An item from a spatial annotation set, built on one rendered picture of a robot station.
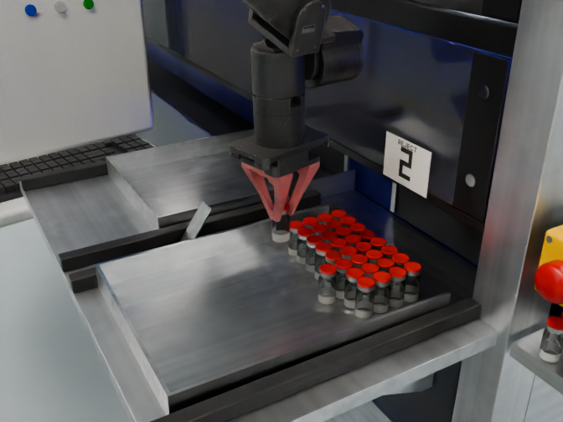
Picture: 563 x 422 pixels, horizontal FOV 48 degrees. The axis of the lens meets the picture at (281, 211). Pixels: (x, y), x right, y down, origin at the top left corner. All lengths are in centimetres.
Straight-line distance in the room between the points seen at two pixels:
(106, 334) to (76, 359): 140
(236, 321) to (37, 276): 191
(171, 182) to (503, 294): 59
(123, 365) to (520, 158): 46
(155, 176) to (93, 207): 14
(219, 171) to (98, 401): 104
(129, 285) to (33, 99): 70
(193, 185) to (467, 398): 54
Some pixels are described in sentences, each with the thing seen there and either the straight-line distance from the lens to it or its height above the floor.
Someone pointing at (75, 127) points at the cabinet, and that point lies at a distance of 149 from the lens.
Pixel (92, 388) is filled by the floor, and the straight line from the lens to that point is 203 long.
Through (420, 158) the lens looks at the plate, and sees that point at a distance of 78.
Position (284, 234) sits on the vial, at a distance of 76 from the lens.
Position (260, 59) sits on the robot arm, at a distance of 67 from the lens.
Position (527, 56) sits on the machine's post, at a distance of 66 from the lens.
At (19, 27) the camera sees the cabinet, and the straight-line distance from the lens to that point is 141.
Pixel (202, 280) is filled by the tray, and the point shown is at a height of 88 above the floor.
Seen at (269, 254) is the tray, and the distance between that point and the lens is 86.
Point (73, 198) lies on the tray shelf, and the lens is 108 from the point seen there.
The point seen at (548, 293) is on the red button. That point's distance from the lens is 65.
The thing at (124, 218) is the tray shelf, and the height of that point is 88.
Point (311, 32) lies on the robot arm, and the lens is 64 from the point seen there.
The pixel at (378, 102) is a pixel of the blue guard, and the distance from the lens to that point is 84.
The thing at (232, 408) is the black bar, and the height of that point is 89.
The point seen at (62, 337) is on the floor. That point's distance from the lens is 226.
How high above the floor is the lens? 133
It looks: 27 degrees down
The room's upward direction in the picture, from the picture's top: straight up
